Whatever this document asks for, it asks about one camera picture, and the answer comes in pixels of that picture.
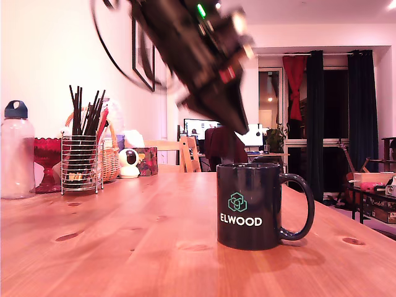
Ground monitor showing dark windows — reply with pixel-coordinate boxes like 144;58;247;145
183;118;223;146

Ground monitor showing white page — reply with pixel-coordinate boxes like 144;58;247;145
244;123;264;147

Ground light wooden chair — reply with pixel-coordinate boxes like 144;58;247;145
144;136;204;173

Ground green potted plant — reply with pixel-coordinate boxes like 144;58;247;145
265;123;290;154

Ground red curtain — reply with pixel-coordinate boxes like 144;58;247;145
283;54;309;122

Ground white tissue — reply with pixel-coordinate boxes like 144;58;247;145
123;129;145;149

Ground floral tissue box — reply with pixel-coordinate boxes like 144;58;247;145
132;146;160;177

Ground dark green curtain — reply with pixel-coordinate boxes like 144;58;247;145
306;49;325;204
348;49;380;173

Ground black chopstick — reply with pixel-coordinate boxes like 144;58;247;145
79;87;84;136
75;86;80;136
69;85;77;136
89;89;106;136

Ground dark blue Elwood mug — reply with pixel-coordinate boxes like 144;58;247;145
215;163;316;251

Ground acoustic guitar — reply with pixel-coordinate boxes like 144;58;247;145
336;138;363;207

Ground black low table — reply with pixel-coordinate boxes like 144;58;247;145
342;182;396;224

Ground light wooden box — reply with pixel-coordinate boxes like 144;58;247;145
354;171;396;189

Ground pink case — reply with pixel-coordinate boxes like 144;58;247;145
361;181;387;193

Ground red glass goblet bowl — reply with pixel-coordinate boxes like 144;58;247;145
33;137;62;194

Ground brown suitcase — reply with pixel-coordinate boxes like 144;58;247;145
364;195;396;224

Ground clear bottle with blue cap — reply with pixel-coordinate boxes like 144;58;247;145
1;99;36;200

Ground small white round camera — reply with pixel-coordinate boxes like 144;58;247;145
118;147;140;179

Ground red utensil handle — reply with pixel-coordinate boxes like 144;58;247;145
98;106;111;137

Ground wicker basket with handle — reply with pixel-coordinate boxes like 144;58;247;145
66;111;121;183

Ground metal wire utensil rack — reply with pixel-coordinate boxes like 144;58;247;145
61;129;105;196

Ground white instant camera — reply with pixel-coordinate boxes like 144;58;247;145
384;175;396;197

